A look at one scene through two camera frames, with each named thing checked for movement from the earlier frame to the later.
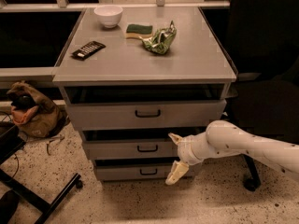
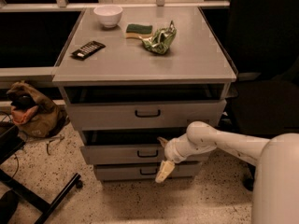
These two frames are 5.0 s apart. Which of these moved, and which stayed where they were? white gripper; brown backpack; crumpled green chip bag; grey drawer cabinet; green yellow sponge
Moved: white gripper
Stayed: brown backpack; crumpled green chip bag; green yellow sponge; grey drawer cabinet
